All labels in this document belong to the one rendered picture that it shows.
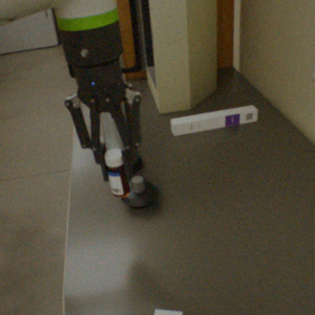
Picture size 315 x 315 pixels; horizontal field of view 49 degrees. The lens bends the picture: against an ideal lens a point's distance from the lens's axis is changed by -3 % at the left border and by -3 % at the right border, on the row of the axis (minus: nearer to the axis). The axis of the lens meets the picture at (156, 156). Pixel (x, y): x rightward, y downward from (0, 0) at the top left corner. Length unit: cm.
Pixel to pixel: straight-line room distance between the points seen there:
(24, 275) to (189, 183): 137
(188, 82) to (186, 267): 69
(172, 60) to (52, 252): 137
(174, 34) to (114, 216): 61
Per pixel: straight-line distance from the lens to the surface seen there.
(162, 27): 115
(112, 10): 54
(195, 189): 88
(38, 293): 198
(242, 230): 78
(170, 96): 122
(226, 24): 160
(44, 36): 621
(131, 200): 82
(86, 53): 53
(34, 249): 220
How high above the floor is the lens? 150
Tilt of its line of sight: 33 degrees down
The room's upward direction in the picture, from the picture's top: 6 degrees counter-clockwise
